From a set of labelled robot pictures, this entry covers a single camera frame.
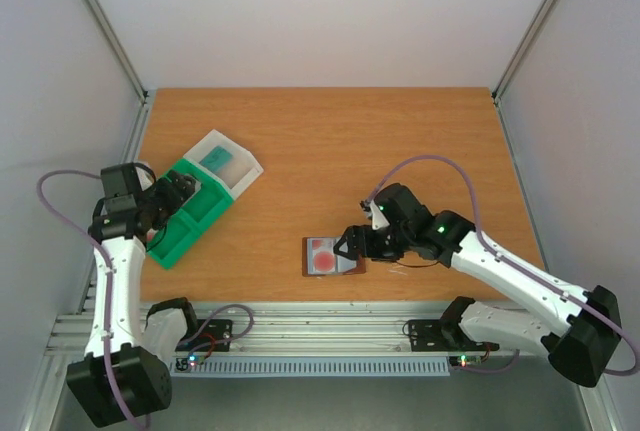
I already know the red spotted card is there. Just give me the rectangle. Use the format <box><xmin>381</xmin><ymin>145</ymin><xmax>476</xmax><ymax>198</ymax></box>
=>
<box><xmin>307</xmin><ymin>237</ymin><xmax>337</xmax><ymax>275</ymax></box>

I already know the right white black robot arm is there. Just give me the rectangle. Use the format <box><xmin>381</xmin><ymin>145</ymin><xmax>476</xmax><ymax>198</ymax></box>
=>
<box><xmin>334</xmin><ymin>183</ymin><xmax>621</xmax><ymax>388</ymax></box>

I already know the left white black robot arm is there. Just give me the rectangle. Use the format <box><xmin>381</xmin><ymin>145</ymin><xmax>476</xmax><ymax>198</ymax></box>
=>
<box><xmin>66</xmin><ymin>162</ymin><xmax>202</xmax><ymax>430</ymax></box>

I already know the teal card in bin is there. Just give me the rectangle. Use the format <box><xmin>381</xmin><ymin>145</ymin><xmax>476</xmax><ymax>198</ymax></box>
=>
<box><xmin>200</xmin><ymin>146</ymin><xmax>233</xmax><ymax>173</ymax></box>

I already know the green plastic compartment tray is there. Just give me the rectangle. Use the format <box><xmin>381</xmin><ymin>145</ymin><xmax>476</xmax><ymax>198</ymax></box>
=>
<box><xmin>148</xmin><ymin>158</ymin><xmax>234</xmax><ymax>269</ymax></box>

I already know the white translucent plastic bin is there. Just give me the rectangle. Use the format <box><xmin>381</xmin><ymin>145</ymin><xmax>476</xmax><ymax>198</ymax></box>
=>
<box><xmin>183</xmin><ymin>130</ymin><xmax>264</xmax><ymax>200</ymax></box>

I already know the right controller board with leds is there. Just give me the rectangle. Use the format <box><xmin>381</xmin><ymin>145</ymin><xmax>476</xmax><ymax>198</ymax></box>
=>
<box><xmin>449</xmin><ymin>354</ymin><xmax>489</xmax><ymax>368</ymax></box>

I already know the controller board with leds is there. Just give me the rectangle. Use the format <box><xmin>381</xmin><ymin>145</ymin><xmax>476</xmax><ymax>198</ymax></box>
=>
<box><xmin>174</xmin><ymin>355</ymin><xmax>205</xmax><ymax>373</ymax></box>
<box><xmin>449</xmin><ymin>354</ymin><xmax>489</xmax><ymax>368</ymax></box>

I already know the left controller board with leds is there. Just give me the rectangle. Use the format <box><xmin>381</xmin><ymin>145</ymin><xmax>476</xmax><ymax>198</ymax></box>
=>
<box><xmin>174</xmin><ymin>355</ymin><xmax>205</xmax><ymax>373</ymax></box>

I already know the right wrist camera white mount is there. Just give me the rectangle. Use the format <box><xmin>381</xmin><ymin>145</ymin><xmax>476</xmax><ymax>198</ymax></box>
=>
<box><xmin>360</xmin><ymin>200</ymin><xmax>390</xmax><ymax>231</ymax></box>

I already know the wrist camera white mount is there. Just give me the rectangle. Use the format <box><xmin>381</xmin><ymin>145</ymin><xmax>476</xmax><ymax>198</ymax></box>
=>
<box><xmin>360</xmin><ymin>200</ymin><xmax>390</xmax><ymax>231</ymax></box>
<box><xmin>134</xmin><ymin>162</ymin><xmax>156</xmax><ymax>191</ymax></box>

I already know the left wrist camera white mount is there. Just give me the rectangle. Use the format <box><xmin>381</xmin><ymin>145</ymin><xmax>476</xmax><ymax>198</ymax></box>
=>
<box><xmin>134</xmin><ymin>162</ymin><xmax>156</xmax><ymax>191</ymax></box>

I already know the left aluminium corner post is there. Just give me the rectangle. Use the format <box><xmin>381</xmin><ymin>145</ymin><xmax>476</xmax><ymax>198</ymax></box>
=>
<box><xmin>57</xmin><ymin>0</ymin><xmax>151</xmax><ymax>105</ymax></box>

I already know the aluminium corner post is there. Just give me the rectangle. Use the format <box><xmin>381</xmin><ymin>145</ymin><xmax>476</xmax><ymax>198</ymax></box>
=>
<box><xmin>490</xmin><ymin>0</ymin><xmax>589</xmax><ymax>105</ymax></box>
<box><xmin>57</xmin><ymin>0</ymin><xmax>151</xmax><ymax>105</ymax></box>

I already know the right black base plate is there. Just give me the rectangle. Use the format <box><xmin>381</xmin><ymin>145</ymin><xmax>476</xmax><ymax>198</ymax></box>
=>
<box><xmin>402</xmin><ymin>319</ymin><xmax>500</xmax><ymax>353</ymax></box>

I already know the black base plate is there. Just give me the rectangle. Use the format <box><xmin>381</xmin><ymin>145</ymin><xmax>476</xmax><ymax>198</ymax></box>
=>
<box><xmin>402</xmin><ymin>319</ymin><xmax>500</xmax><ymax>353</ymax></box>
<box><xmin>176</xmin><ymin>319</ymin><xmax>233</xmax><ymax>353</ymax></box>

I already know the grey slotted cable duct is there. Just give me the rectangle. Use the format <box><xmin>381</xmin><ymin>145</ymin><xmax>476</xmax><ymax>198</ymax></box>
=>
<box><xmin>170</xmin><ymin>356</ymin><xmax>450</xmax><ymax>379</ymax></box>

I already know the aluminium frame rail front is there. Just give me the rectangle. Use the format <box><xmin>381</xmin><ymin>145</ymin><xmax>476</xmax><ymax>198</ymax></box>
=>
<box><xmin>45</xmin><ymin>300</ymin><xmax>566</xmax><ymax>356</ymax></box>

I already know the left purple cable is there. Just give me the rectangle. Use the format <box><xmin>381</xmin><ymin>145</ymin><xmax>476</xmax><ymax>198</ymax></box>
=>
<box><xmin>37</xmin><ymin>168</ymin><xmax>255</xmax><ymax>431</ymax></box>

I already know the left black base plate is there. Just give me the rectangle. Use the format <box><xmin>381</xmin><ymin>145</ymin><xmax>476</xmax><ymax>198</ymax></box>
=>
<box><xmin>176</xmin><ymin>319</ymin><xmax>233</xmax><ymax>353</ymax></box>

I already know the right aluminium corner post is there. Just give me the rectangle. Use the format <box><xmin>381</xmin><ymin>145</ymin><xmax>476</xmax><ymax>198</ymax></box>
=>
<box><xmin>490</xmin><ymin>0</ymin><xmax>589</xmax><ymax>105</ymax></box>

